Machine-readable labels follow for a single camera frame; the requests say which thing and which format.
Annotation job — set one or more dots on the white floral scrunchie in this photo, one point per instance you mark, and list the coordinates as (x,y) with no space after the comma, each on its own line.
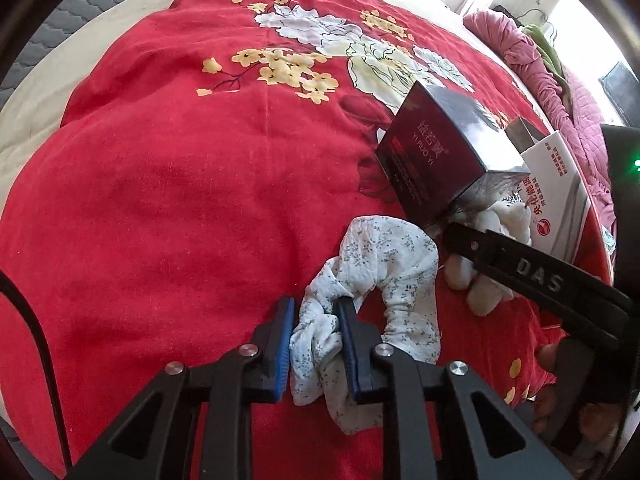
(388,268)

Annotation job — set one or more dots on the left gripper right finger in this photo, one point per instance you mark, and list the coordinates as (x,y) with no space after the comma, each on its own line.
(439,422)

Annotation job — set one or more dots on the grey quilted headboard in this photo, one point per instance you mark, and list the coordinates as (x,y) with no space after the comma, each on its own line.
(65,19)

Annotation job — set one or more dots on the pink quilted comforter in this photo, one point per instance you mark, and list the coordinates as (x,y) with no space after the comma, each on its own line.
(569,107)

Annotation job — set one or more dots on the dark blue box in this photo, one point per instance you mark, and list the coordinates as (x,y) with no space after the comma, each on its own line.
(444,154)

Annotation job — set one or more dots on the red and white box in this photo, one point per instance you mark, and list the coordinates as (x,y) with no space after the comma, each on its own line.
(556,196)

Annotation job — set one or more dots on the wall-mounted black television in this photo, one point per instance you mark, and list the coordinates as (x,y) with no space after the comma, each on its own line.
(622,88)

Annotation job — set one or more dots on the dark tray with book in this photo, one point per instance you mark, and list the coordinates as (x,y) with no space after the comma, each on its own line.
(523,134)

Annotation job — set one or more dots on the beige teddy bear with dress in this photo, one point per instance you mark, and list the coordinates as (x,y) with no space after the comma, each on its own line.
(477,251)

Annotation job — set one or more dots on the green cloth on comforter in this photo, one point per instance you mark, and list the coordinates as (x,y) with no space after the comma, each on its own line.
(548,54)

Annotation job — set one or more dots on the person's right hand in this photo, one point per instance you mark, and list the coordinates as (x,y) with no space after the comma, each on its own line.
(550,389)

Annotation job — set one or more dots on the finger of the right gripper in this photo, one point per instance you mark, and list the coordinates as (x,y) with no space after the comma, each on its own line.
(586,306)

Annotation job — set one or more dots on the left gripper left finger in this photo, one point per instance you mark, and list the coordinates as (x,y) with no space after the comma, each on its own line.
(196,422)

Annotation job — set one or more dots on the red floral blanket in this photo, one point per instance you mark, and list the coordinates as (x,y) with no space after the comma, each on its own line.
(134,251)

